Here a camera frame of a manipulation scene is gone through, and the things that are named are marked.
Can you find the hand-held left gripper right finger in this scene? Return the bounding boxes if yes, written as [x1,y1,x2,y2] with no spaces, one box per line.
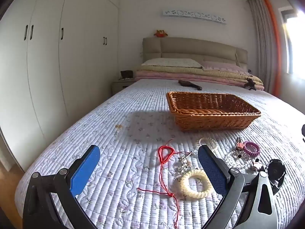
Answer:
[198,144,282,229]

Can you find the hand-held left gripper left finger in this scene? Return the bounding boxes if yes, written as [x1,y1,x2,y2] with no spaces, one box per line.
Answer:
[22,145,101,229]

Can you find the clear bead bracelet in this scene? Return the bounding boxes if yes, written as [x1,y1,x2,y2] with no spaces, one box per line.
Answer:
[224,148,253,169]

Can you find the silver charm bracelet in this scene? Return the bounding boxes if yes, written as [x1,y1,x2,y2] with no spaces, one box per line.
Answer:
[176,151,198,174]

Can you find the cream spiral hair tie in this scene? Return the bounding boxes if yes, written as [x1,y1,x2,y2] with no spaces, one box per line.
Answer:
[180,169,215,199]

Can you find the purple spiral hair tie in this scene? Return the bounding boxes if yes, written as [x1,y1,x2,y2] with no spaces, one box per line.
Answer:
[242,141,261,156]

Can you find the black round case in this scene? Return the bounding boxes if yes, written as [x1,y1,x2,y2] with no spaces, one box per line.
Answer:
[266,159,286,195]

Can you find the brown wicker basket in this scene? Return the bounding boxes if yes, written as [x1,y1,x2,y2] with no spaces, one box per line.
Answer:
[166,91,262,132]

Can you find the small pink hair clip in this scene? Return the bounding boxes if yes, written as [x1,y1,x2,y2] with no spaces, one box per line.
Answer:
[250,159,262,171]

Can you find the white quilted bedspread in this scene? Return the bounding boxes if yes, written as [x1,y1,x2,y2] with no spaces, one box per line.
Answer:
[15,79,305,229]

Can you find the small black tripod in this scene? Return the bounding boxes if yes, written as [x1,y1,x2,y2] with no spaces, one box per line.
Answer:
[244,77,257,90]

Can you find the window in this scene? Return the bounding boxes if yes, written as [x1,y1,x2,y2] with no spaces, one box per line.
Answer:
[282,7,305,75]

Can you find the beige nightstand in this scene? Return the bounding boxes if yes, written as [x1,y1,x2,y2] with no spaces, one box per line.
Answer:
[112,79,137,98]

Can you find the dark wooden hair brush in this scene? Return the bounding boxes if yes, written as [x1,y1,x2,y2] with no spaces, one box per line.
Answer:
[178,79,203,90]

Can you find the grey curtain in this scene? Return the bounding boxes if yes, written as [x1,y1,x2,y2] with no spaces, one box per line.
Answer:
[248,0,278,96]

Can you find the folded pink blanket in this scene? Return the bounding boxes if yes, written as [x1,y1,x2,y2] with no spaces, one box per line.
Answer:
[134,70,265,91]

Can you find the pink pillow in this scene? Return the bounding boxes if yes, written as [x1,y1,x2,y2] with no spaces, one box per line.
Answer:
[200,61,246,72]

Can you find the white wardrobe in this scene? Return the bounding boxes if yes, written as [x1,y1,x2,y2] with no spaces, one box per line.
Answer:
[0,0,120,172]

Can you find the white floral pillow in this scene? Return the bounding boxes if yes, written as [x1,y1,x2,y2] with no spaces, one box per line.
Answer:
[141,58,203,68]

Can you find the beige padded headboard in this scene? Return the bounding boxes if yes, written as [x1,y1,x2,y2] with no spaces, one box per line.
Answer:
[142,37,248,68]

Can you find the clear spiral hair tie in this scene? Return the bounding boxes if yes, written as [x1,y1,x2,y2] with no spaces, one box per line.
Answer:
[195,137,218,152]

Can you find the red braided cord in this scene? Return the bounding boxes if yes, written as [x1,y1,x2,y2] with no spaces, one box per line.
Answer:
[137,139,179,228]

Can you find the white carved wall decoration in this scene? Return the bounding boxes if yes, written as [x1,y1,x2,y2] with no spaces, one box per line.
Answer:
[163,10,227,25]

